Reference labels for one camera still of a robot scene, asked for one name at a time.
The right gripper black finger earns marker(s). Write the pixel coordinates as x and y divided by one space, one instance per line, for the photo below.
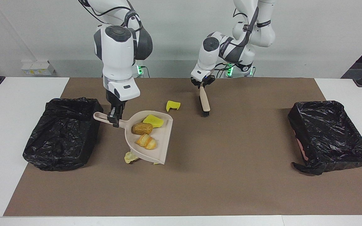
118 117
112 113

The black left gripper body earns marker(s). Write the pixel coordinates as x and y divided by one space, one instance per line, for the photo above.
205 80

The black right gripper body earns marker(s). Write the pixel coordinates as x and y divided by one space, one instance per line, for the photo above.
115 103

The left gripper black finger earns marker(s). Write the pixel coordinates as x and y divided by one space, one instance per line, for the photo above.
195 82
211 82

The beige hand brush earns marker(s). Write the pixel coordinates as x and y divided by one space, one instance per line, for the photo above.
204 100

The brown bread roll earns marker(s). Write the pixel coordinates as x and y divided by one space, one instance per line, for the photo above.
141 128

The yellow notched sponge piece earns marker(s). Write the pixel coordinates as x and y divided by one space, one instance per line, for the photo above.
171 105

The yellow sponge chunk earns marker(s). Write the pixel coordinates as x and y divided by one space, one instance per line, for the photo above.
152 121

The striped croissant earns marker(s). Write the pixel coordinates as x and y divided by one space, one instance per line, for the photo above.
148 142

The beige plastic dustpan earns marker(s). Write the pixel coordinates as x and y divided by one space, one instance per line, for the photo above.
163 138

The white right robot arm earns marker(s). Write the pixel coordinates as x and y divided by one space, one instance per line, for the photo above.
118 56

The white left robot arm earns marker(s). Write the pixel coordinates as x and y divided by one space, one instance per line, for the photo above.
209 56

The black bag lined pink bin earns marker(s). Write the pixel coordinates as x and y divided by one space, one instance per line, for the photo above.
325 131

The pale bread chunk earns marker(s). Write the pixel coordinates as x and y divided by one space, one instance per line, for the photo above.
129 158

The brown table mat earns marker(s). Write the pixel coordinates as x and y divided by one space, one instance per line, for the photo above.
181 194

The white wall socket box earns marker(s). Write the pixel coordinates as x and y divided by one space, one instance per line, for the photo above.
38 68

